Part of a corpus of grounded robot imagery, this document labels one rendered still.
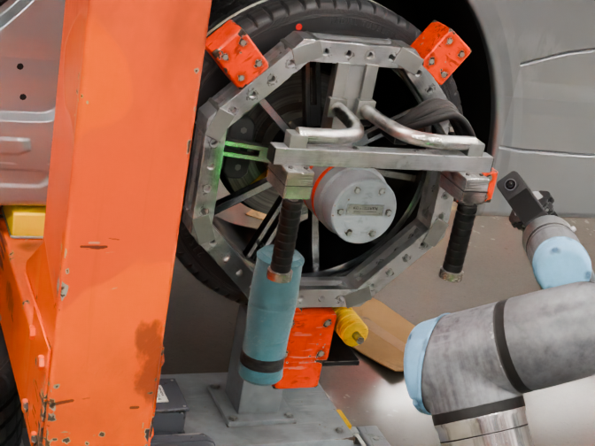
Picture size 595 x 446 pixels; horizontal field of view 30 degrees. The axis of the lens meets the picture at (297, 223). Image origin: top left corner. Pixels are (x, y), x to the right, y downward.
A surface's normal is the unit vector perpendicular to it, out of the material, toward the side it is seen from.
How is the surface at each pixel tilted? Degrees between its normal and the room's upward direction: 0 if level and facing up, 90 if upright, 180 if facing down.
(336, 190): 56
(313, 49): 90
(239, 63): 90
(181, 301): 0
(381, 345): 1
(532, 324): 47
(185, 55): 90
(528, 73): 90
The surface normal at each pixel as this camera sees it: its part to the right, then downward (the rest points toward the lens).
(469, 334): -0.54, -0.46
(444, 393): -0.73, 0.03
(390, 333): 0.18, -0.92
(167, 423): 0.35, 0.40
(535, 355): -0.13, 0.15
